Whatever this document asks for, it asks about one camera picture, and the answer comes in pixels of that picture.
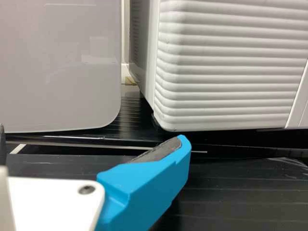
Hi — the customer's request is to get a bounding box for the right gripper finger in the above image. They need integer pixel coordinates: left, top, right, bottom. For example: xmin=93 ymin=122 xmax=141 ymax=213
xmin=96 ymin=134 xmax=193 ymax=231

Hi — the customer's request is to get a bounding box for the black platform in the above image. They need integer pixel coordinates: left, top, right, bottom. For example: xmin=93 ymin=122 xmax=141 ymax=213
xmin=7 ymin=141 xmax=308 ymax=231
xmin=4 ymin=95 xmax=308 ymax=148

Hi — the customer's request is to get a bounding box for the incubator door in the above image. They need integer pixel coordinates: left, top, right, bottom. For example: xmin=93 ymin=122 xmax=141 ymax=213
xmin=141 ymin=0 xmax=308 ymax=132

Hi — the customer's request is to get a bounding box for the white box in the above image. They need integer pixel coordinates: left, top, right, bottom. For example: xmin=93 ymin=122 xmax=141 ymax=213
xmin=0 ymin=0 xmax=122 ymax=133

